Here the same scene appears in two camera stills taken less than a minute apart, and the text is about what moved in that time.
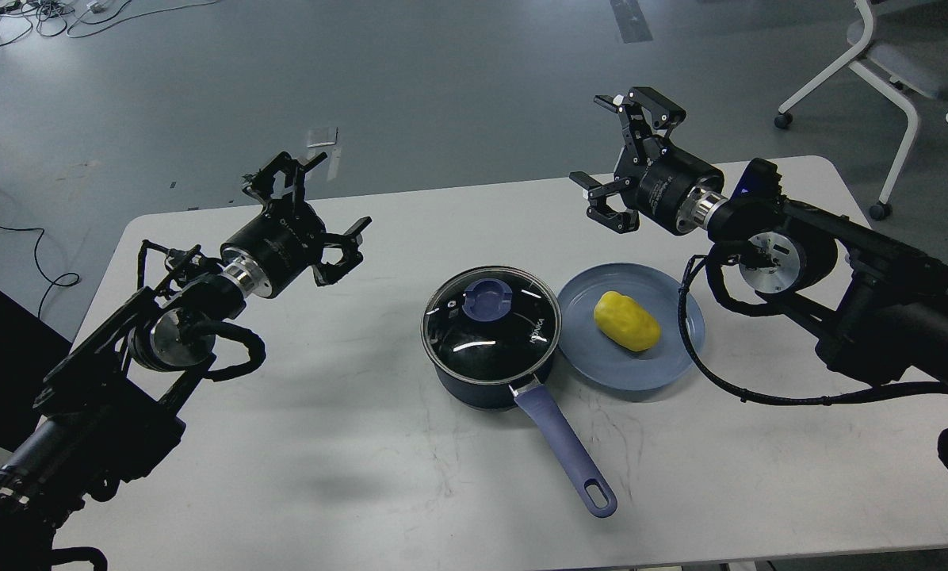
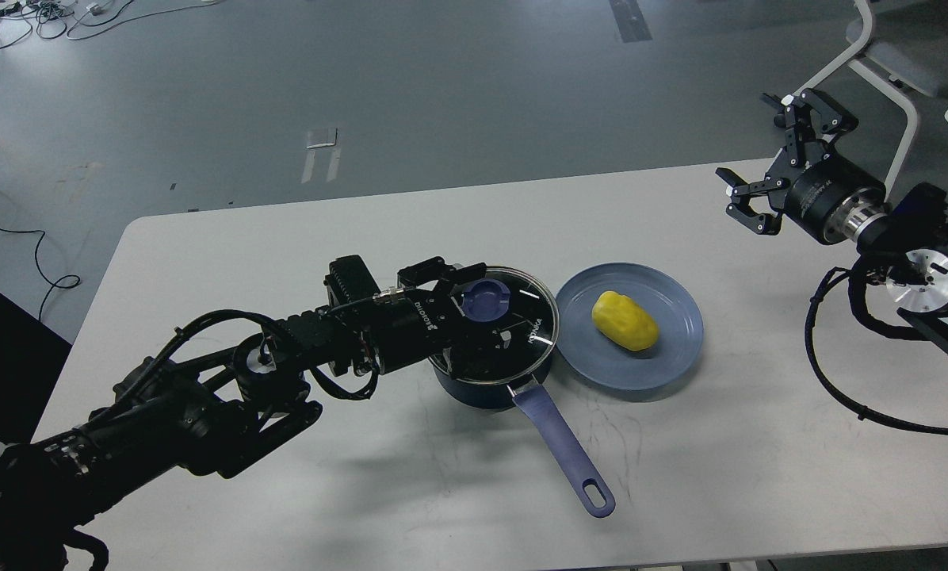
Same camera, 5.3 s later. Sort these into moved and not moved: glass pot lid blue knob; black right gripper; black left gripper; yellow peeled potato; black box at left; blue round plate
Moved: black left gripper; black right gripper
Not moved: yellow peeled potato; glass pot lid blue knob; blue round plate; black box at left
